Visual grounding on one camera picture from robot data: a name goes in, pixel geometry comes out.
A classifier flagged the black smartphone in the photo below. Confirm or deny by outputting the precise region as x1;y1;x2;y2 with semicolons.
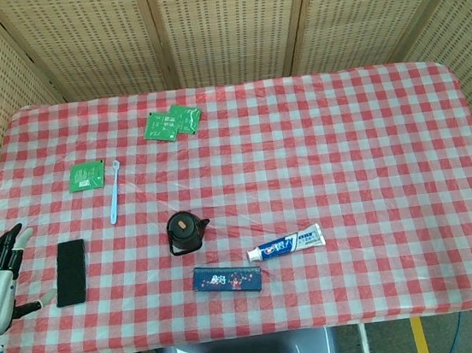
49;238;93;309

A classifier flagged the dark blue printed box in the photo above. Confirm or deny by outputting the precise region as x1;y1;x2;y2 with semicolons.
191;259;264;299

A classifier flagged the black teapot lid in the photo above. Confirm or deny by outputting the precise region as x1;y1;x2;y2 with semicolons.
168;210;201;243

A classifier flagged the red white checkered tablecloth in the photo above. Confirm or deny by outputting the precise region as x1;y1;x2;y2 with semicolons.
0;51;472;353

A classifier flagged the blue white toothpaste tube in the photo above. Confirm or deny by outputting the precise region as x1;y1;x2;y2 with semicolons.
243;222;328;265

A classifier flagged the white table leg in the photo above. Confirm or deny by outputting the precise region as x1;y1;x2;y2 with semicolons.
357;322;371;353

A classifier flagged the black teapot with handle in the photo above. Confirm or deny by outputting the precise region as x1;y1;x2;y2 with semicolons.
164;208;214;258

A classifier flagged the light blue toothbrush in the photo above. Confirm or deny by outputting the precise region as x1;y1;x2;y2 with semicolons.
103;158;129;226

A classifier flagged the woven bamboo folding screen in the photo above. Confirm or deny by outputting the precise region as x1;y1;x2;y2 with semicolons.
0;0;472;224

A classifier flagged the green tea packet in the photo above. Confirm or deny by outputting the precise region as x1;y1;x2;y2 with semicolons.
66;158;108;193
166;101;204;136
141;109;181;146

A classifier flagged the blue cable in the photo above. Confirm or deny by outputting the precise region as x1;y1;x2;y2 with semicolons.
444;310;469;353

